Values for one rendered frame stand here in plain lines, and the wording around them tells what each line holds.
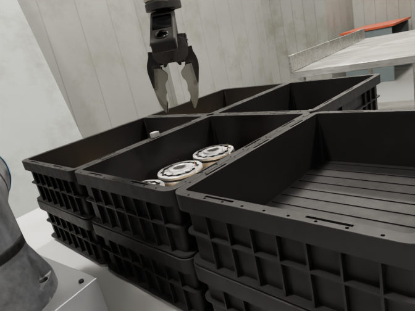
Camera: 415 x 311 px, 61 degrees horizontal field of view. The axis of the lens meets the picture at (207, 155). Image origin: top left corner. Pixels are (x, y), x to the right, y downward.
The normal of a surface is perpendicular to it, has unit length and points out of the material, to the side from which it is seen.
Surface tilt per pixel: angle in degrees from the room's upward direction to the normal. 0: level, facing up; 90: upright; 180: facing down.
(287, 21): 90
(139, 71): 90
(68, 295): 2
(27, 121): 76
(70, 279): 2
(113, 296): 0
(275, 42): 90
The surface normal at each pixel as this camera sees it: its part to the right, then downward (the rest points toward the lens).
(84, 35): 0.78, 0.02
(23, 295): 0.71, -0.28
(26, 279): 0.82, -0.39
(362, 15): -0.59, 0.36
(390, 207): -0.21, -0.94
